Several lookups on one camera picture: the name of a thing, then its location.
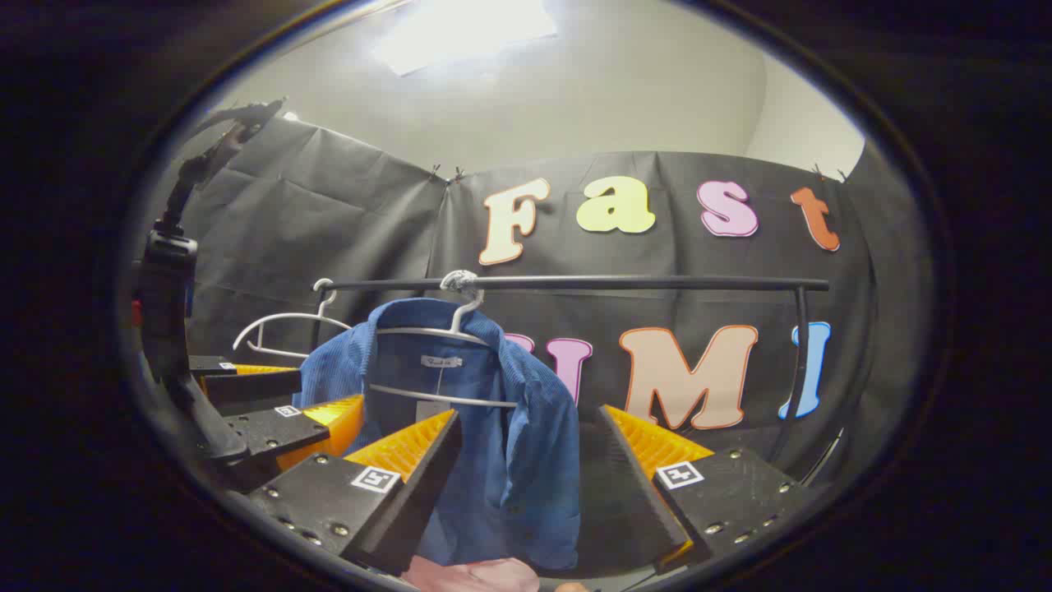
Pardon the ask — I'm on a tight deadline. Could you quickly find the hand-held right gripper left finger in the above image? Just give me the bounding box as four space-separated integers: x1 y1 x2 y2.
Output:
247 407 464 578

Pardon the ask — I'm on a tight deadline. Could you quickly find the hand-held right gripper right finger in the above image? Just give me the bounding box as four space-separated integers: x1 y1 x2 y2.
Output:
575 403 816 579

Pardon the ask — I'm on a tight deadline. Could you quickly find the blue corduroy shirt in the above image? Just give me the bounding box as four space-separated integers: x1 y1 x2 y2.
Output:
292 298 582 572

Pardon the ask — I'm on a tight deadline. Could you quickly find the white hanger with taped hook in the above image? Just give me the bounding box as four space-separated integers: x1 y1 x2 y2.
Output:
368 270 519 409

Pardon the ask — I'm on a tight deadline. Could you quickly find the empty white hanger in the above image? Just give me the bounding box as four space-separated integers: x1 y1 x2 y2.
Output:
233 278 354 361

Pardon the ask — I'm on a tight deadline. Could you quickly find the black clothes rack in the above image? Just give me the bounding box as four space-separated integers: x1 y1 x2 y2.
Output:
309 274 831 465

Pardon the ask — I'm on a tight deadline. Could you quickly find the pink cloth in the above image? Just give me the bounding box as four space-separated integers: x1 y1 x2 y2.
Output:
403 557 541 592

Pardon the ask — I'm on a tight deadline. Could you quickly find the black jointed pole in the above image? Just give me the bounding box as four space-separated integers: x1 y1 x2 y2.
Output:
160 97 287 239

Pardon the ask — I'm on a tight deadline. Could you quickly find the black backdrop cloth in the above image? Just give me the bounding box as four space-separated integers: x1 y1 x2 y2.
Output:
160 115 913 494

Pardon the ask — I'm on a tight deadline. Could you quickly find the rectangular ceiling light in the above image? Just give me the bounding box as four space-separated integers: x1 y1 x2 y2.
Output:
374 0 560 77

